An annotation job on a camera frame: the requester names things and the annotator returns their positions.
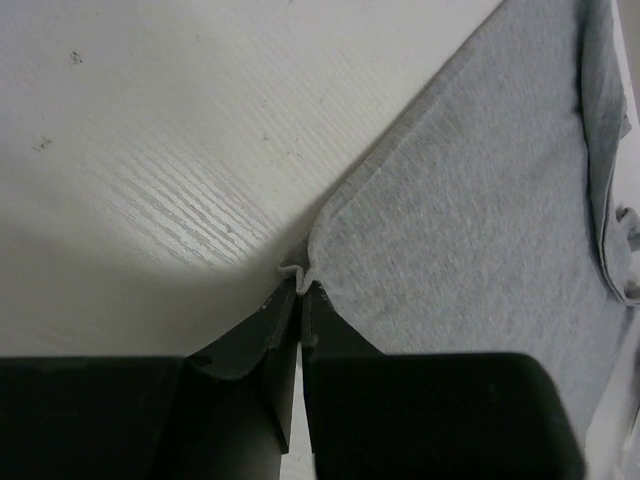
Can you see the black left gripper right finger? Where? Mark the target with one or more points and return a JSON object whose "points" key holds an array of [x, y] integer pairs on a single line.
{"points": [[436, 416]]}

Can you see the grey tank top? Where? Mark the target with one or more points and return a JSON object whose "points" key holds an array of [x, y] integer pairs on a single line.
{"points": [[484, 219]]}

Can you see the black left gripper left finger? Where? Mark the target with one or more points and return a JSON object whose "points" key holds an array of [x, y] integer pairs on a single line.
{"points": [[223, 412]]}

